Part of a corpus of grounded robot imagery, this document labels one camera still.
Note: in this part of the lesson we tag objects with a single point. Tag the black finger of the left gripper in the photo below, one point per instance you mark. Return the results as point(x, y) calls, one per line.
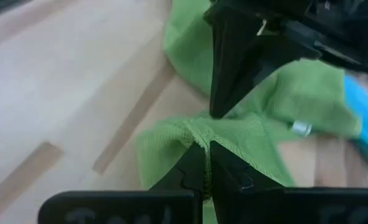
point(230, 62)
point(283, 49)

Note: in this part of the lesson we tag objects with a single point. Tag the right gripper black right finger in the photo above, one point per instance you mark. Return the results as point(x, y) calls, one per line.
point(280, 207)

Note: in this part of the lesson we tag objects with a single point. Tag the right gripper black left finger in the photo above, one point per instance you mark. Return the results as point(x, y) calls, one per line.
point(124, 208)

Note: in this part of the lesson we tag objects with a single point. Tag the green microfiber towel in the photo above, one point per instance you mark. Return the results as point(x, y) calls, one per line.
point(233, 140)
point(311, 96)

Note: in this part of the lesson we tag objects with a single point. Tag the blue microfiber towel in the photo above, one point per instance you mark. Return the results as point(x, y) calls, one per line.
point(367, 118)

